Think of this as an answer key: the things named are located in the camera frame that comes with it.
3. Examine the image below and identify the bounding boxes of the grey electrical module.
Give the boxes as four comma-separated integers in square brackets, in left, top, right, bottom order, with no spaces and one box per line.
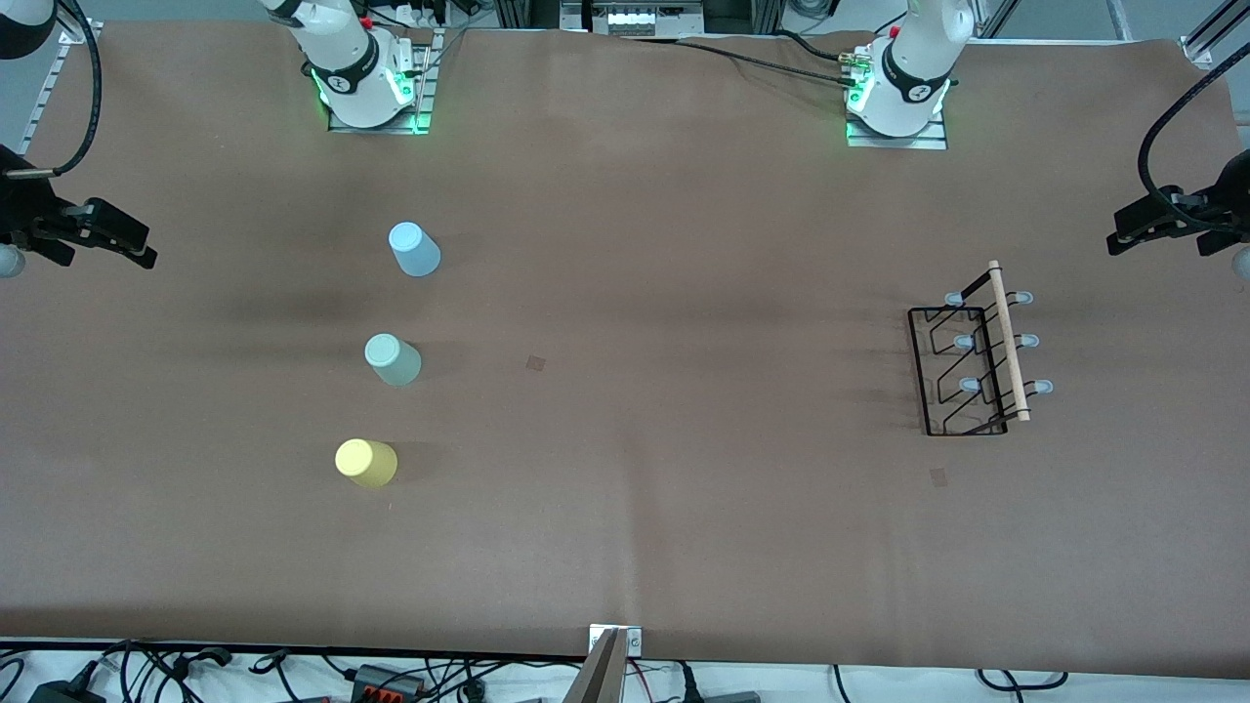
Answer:
[560,0,706,36]

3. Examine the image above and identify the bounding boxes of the black looped floor cable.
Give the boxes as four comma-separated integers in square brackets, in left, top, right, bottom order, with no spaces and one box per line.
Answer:
[975,668,1067,692]

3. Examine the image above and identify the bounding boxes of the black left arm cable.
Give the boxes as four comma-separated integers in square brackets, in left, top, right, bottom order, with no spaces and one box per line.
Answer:
[1138,70,1250,201]

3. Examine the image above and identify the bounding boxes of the yellow plastic cup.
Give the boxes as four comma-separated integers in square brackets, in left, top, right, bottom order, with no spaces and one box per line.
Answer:
[334,438,399,489]

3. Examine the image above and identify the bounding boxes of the brown slanted post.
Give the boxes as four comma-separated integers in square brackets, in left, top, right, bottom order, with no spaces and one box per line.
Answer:
[563,628,627,703]

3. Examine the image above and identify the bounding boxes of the pale green plastic cup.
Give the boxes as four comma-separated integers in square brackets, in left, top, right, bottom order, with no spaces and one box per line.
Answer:
[364,333,424,388]

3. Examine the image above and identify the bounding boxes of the grey connector box orange levers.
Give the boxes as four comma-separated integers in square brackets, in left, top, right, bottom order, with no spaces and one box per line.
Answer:
[350,663,428,700]

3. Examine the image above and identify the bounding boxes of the light blue plastic cup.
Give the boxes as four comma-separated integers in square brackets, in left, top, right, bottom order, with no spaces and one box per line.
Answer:
[388,222,442,278]

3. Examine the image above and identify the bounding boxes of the tangled black floor cables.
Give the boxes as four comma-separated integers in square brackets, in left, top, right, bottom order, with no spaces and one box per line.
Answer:
[0,640,333,703]

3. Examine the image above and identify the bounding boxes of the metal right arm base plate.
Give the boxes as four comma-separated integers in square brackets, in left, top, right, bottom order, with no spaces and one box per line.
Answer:
[326,27,438,136]

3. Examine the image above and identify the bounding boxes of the black power adapter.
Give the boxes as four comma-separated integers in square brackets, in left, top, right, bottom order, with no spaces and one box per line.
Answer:
[27,678,106,703]

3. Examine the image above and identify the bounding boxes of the black cable to arm base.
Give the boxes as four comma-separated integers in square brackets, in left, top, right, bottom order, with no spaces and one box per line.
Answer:
[617,29,860,91]

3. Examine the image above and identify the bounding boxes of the perforated aluminium rail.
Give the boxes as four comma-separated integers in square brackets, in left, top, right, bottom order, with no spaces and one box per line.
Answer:
[18,18,101,162]

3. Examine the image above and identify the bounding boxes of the black wire cup holder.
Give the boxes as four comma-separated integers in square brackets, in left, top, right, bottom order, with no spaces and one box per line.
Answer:
[907,259,1055,438]

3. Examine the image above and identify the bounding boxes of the aluminium corner profile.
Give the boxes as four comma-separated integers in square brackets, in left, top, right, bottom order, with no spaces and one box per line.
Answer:
[1180,0,1250,67]

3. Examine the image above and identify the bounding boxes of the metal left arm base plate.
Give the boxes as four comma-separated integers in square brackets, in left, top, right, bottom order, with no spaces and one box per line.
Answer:
[845,109,949,151]

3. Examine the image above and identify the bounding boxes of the brown table cover sheet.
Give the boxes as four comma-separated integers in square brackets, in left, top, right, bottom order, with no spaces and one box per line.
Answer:
[0,21,1250,680]

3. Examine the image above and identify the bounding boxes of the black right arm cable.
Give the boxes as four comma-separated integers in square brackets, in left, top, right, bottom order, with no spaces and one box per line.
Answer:
[3,0,105,183]

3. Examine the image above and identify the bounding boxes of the small metal edge bracket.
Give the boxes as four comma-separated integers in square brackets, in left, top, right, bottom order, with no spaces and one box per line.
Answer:
[588,624,644,656]

